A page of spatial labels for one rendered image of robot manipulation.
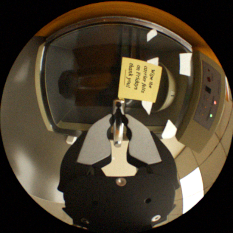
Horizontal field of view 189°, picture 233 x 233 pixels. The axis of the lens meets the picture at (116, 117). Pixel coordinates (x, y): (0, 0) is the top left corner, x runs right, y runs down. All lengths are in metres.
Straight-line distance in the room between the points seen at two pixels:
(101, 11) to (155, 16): 0.13
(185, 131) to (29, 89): 0.49
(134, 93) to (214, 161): 1.55
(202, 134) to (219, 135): 1.19
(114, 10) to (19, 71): 0.28
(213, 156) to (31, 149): 1.76
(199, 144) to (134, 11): 0.43
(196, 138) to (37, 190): 0.56
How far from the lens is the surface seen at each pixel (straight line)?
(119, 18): 0.20
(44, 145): 0.33
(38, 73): 0.28
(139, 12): 0.26
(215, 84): 0.29
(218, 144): 1.50
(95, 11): 0.26
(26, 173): 0.31
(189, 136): 0.29
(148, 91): 0.16
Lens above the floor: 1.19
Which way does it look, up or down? 2 degrees up
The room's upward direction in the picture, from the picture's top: 93 degrees clockwise
